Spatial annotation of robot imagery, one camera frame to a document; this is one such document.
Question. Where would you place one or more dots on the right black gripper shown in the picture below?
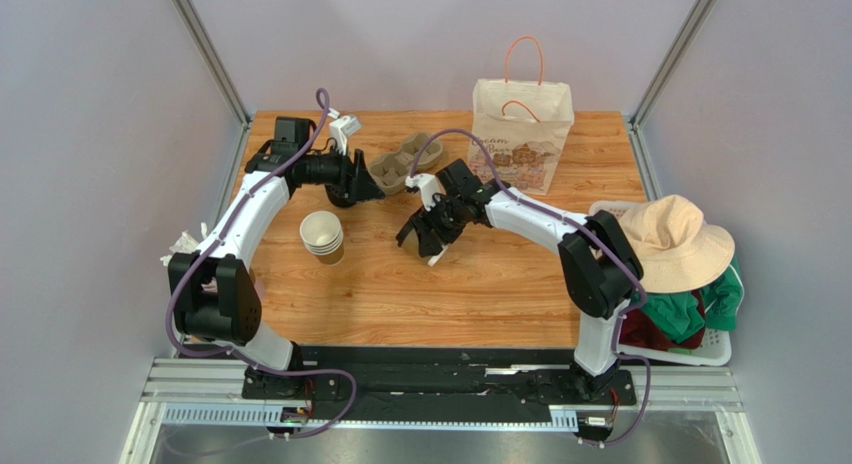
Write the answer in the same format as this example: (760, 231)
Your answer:
(438, 219)

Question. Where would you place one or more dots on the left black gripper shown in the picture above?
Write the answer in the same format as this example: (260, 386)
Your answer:
(361, 187)

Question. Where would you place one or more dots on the stack of paper cups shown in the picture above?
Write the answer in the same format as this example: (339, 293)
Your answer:
(322, 235)

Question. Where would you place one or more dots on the paper takeout bag orange handles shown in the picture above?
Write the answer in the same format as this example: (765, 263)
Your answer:
(523, 127)

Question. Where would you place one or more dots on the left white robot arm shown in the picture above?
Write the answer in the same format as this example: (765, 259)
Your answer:
(213, 297)

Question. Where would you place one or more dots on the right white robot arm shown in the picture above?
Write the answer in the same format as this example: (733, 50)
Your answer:
(599, 266)

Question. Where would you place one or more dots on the stack of black lids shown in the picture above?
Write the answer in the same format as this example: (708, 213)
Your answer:
(340, 196)

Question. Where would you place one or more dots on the pink cup with straws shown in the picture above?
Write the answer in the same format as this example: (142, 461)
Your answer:
(186, 243)

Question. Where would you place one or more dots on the dark red garment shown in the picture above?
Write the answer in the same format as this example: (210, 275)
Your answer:
(666, 321)

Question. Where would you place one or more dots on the beige bucket hat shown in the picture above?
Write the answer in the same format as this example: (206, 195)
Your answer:
(678, 250)

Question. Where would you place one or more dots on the green garment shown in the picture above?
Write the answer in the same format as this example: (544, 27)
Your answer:
(722, 298)

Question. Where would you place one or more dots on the white plastic basket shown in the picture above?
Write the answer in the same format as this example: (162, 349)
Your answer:
(714, 349)

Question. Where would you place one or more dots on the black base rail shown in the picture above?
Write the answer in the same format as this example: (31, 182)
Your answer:
(432, 384)

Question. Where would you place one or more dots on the aluminium frame base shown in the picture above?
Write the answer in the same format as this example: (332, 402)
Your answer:
(190, 411)

